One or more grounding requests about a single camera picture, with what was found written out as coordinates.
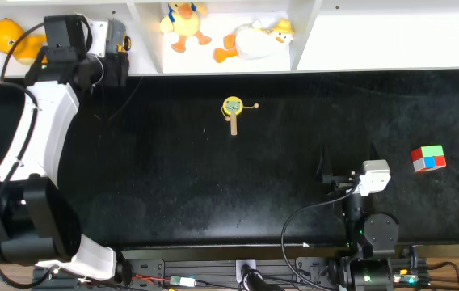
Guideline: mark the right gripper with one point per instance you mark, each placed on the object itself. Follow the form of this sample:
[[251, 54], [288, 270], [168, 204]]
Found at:
[[336, 180]]

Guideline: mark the grey and yellow toy truck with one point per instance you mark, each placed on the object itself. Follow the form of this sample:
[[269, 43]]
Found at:
[[116, 32]]

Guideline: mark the orange rubber duck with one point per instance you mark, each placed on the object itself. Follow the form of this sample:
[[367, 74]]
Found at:
[[5, 34]]

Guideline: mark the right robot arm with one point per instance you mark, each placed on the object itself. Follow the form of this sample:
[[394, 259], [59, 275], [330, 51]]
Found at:
[[380, 232]]

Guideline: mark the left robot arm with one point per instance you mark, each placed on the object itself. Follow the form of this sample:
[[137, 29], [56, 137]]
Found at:
[[47, 129]]

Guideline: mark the many-coloured puzzle cube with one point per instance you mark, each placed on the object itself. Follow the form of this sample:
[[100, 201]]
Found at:
[[428, 158]]

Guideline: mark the white shelf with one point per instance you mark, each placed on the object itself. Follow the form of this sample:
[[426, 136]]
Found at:
[[375, 40]]

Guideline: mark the yellow wooden rattle drum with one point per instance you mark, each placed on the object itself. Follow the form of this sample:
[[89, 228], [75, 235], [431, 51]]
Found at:
[[232, 107]]

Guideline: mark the white plush goose with hat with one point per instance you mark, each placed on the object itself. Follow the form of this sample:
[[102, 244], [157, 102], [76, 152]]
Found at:
[[258, 42]]

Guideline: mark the yellow plush duck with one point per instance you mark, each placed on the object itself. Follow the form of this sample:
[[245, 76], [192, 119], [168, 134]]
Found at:
[[186, 24]]

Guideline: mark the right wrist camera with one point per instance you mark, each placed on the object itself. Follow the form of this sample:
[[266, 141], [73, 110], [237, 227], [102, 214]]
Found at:
[[373, 178]]

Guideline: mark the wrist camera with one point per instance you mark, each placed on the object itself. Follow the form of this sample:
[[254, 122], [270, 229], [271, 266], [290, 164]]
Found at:
[[98, 36], [373, 178]]

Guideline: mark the mounting rail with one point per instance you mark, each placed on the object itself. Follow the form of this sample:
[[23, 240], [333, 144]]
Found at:
[[213, 271]]

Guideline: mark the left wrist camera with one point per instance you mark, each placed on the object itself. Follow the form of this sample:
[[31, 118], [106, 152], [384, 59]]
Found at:
[[98, 36]]

